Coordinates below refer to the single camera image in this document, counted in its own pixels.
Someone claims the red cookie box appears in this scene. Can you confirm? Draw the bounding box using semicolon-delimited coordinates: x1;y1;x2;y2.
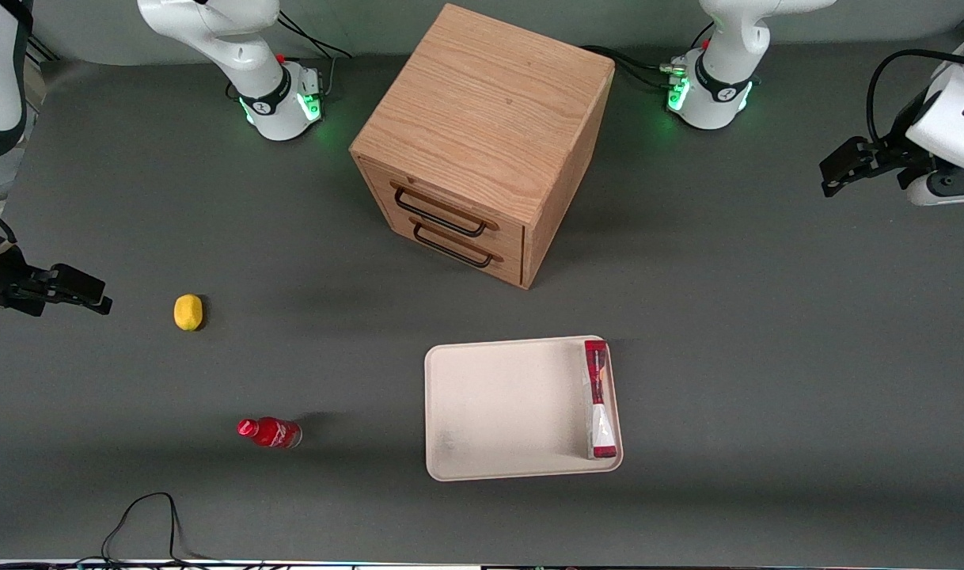
583;339;618;460

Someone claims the beige rectangular tray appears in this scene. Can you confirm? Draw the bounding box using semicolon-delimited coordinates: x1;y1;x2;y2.
424;335;624;482

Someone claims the yellow lemon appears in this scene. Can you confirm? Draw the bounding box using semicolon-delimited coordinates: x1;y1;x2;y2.
173;294;204;332

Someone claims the red soda bottle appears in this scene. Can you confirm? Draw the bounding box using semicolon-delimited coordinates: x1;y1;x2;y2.
237;416;303;450

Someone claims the wooden drawer cabinet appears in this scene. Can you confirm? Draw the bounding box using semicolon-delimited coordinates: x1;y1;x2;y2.
349;3;616;291

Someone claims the wooden drawer front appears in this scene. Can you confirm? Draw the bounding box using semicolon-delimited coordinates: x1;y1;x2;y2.
367;198;526;287
359;157;526;254

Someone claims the black left arm wrist cable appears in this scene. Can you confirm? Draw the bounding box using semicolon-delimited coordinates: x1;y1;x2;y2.
865;49;964;147

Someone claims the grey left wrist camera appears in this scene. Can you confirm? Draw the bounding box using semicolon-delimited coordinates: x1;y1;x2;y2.
906;165;964;207

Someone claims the black looped table cable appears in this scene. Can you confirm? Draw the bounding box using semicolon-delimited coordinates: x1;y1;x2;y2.
101;492;214;568

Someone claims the black left arm base cable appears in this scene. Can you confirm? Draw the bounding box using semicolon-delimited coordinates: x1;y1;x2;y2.
579;44;677;89

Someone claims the black arm base cable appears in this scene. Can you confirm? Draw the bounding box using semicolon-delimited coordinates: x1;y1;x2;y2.
579;44;677;89
276;9;355;100

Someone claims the black right arm base cable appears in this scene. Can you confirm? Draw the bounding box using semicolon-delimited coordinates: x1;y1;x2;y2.
276;9;355;100

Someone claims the black metal drawer handle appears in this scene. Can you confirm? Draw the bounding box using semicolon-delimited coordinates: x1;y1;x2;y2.
392;184;490;238
412;222;496;269

